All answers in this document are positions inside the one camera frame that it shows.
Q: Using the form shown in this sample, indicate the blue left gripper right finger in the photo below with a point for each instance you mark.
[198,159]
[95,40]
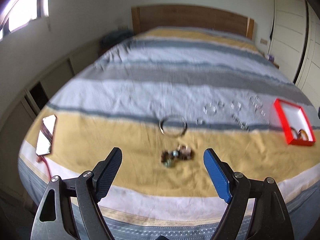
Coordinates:
[233,188]

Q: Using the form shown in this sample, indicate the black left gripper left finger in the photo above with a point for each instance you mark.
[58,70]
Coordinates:
[91,187]

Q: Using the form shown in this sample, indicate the silver chain cluster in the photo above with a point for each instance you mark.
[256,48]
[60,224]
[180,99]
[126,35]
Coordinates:
[243,125]

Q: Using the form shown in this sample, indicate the dark olive bangle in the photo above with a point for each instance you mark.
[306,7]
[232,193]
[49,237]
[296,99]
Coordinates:
[294,133]

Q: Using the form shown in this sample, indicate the amber orange bangle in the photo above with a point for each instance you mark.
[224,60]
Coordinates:
[302,135]

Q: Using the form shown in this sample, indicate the silver cuff bangle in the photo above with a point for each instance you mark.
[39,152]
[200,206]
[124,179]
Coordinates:
[173,126]

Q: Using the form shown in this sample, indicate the red jewelry box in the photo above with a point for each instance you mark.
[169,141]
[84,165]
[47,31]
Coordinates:
[293,115]

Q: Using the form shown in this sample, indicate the smartphone with red case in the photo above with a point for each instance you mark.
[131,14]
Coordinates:
[46,135]

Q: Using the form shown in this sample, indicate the striped bed duvet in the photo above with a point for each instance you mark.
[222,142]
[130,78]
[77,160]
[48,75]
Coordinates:
[162,186]

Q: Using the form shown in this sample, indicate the wooden nightstand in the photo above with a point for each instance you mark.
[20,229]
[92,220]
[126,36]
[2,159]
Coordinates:
[276,65]

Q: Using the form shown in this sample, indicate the tissue box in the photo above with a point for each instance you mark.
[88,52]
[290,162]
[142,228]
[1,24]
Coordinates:
[269,57]

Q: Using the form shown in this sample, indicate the dark blanket on shelf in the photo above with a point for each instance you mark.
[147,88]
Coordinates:
[115,37]

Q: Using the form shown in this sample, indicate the white wardrobe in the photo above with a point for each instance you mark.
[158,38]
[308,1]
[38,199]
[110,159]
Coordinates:
[295,45]

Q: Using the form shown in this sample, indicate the wooden headboard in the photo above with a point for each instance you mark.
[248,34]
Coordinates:
[148,17]

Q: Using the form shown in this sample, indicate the window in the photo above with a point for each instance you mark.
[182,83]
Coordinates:
[16,14]

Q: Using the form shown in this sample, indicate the low white wall shelf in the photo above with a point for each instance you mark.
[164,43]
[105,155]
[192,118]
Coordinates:
[25,108]

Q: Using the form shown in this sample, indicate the wall socket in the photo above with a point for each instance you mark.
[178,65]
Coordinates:
[263,41]

